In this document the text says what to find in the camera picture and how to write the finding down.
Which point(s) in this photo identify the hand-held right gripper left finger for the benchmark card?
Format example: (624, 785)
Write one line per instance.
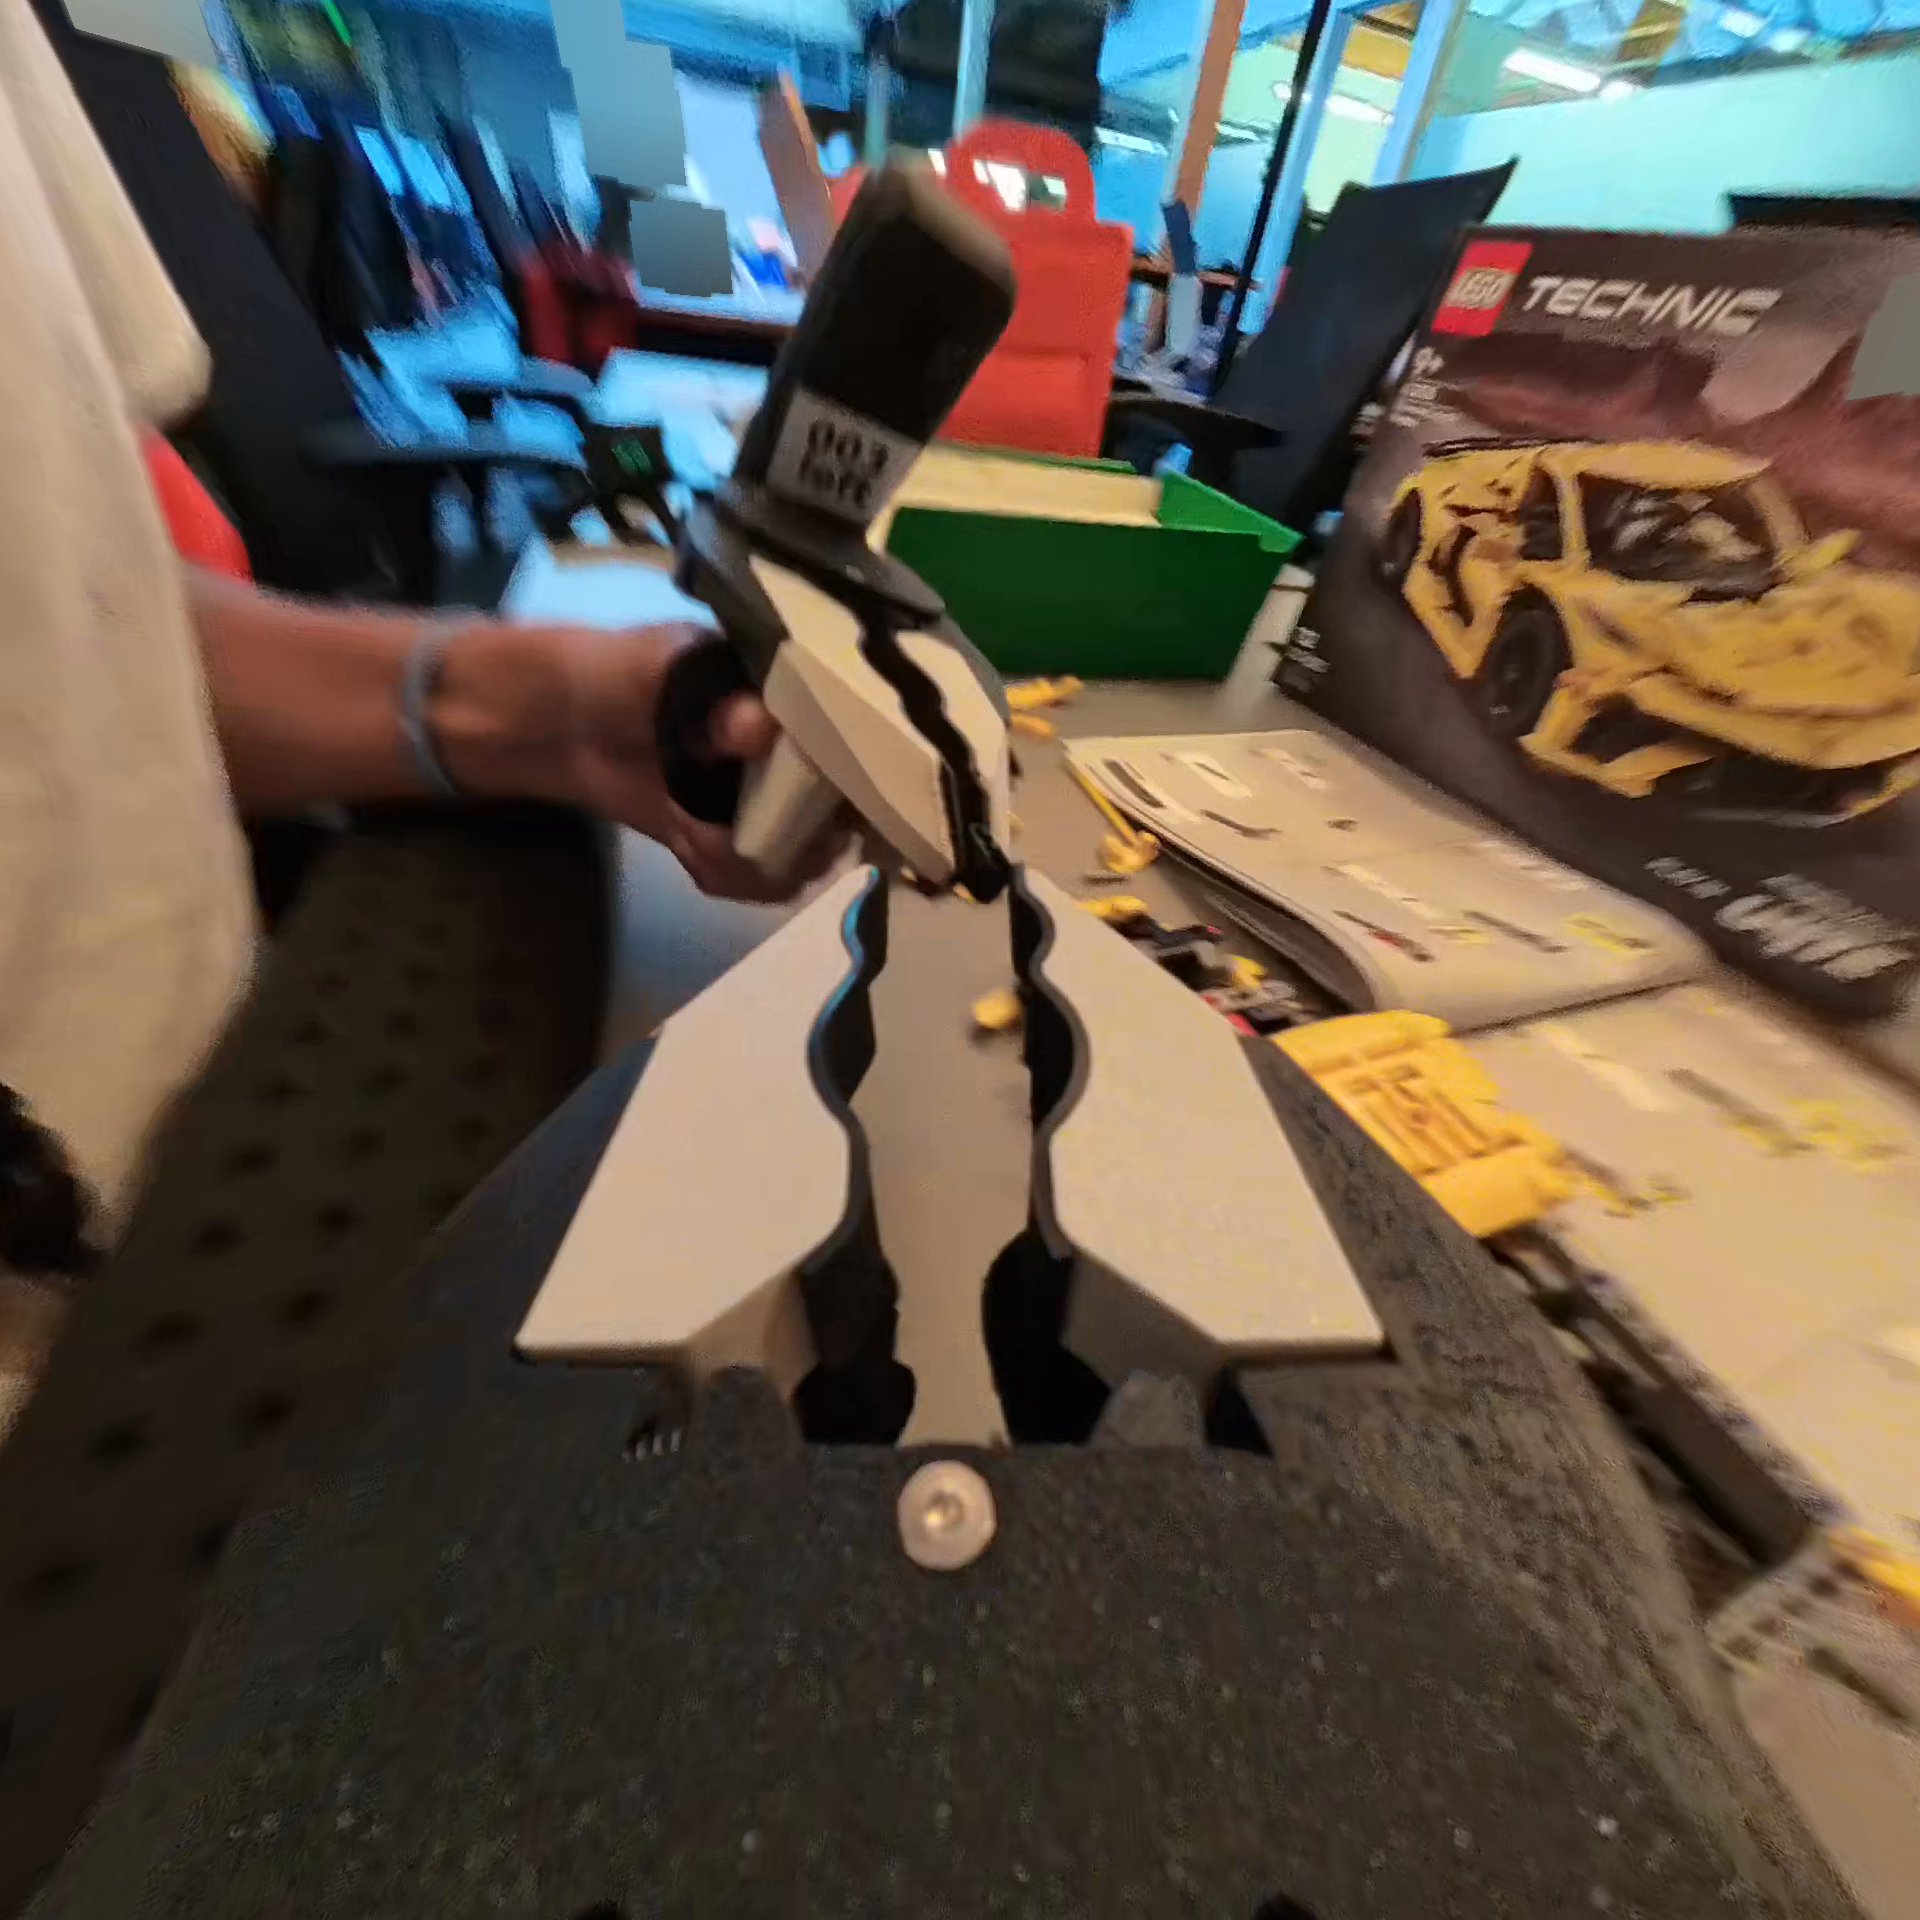
(692, 1185)

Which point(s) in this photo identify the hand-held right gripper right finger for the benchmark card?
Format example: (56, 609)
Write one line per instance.
(1200, 1201)

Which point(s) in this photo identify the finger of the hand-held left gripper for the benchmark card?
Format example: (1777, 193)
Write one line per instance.
(839, 690)
(975, 720)

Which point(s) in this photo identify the person's left forearm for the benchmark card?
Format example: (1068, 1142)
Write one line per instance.
(330, 690)

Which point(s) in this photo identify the grey desk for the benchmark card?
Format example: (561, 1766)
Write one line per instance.
(945, 1172)

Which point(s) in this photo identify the person's left hand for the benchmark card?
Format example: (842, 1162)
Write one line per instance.
(616, 720)

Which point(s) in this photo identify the red storage bin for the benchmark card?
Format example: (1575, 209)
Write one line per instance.
(1049, 301)

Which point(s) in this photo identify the green storage bin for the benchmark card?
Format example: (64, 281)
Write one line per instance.
(1095, 599)

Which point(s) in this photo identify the yellow piece with long rod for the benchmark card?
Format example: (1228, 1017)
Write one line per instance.
(1126, 853)

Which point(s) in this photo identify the partly built yellow toy car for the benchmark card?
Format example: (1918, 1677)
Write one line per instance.
(1425, 1110)

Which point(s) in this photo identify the pile of loose building pieces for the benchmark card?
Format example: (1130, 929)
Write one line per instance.
(996, 1010)

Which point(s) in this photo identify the black device with green lights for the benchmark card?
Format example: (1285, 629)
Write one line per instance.
(630, 464)

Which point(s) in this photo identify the open instruction booklet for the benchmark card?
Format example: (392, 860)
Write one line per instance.
(1425, 885)

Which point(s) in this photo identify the blue wristband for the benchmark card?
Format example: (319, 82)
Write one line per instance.
(428, 704)

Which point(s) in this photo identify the toy car box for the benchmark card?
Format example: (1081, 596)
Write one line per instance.
(1650, 599)

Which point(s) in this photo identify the white t-shirt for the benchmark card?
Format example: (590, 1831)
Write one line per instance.
(90, 599)

